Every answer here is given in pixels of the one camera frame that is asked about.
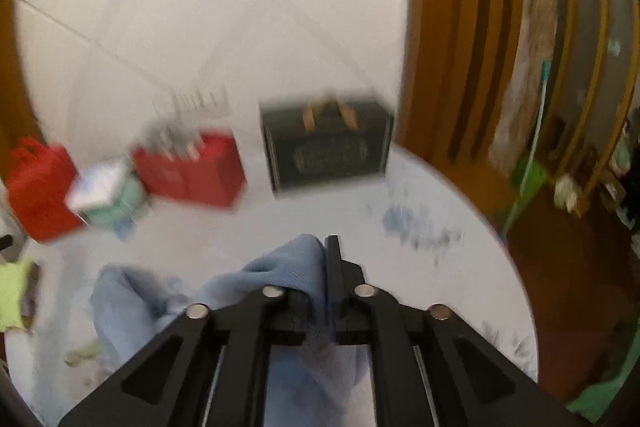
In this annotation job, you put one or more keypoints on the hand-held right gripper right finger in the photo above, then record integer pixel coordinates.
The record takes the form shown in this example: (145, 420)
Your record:
(350, 287)

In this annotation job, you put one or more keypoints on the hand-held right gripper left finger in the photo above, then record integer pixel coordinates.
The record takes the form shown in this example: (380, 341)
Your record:
(240, 322)

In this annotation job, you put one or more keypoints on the light blue pants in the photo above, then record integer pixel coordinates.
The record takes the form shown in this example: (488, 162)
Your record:
(290, 267)

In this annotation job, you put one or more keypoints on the black gift box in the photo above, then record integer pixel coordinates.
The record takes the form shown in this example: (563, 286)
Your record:
(327, 147)

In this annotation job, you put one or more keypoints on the small blue crochet piece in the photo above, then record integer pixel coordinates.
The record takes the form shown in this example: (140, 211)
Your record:
(124, 229)

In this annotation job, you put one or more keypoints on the red paper gift bag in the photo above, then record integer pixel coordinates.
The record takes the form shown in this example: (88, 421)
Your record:
(192, 177)

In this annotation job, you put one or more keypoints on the teal plush in plastic wrap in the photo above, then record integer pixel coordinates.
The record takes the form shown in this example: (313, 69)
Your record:
(125, 202)

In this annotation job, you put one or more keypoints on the grey plush toy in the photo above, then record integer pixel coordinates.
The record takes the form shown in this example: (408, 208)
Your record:
(170, 139)

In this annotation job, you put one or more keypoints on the white booklet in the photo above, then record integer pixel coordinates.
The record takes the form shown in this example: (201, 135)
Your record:
(97, 187)

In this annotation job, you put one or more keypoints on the mop with green head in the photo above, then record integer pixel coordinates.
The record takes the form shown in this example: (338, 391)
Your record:
(525, 177)

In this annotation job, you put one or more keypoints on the lime green garment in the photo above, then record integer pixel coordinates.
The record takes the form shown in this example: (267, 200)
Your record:
(12, 297)

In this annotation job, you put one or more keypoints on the red hard-shell suitcase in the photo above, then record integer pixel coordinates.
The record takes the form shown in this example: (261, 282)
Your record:
(40, 187)

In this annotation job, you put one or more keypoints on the wooden ribbed panel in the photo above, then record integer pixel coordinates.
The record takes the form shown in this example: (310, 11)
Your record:
(450, 32)

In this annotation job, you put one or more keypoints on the green cloth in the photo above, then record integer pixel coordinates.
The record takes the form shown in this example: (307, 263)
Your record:
(605, 397)

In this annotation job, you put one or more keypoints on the wooden door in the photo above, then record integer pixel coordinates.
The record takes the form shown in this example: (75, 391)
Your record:
(12, 107)

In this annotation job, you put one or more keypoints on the white wall power outlet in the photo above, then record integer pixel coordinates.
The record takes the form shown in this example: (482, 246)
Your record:
(192, 102)

